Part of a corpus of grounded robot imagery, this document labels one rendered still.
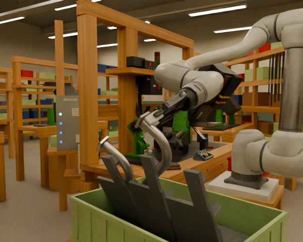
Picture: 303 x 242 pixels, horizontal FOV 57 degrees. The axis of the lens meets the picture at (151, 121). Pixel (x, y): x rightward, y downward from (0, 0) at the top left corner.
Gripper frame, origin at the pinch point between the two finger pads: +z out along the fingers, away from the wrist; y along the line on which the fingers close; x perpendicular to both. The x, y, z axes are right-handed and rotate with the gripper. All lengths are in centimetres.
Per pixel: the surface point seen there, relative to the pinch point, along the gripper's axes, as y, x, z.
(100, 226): -26.8, 11.6, 23.2
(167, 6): -370, -451, -759
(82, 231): -38.6, 7.2, 24.9
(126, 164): -16.8, 2.7, 7.0
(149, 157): -1.2, 8.8, 9.5
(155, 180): -6.6, 14.1, 9.6
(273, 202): -31, 53, -45
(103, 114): -92, -57, -55
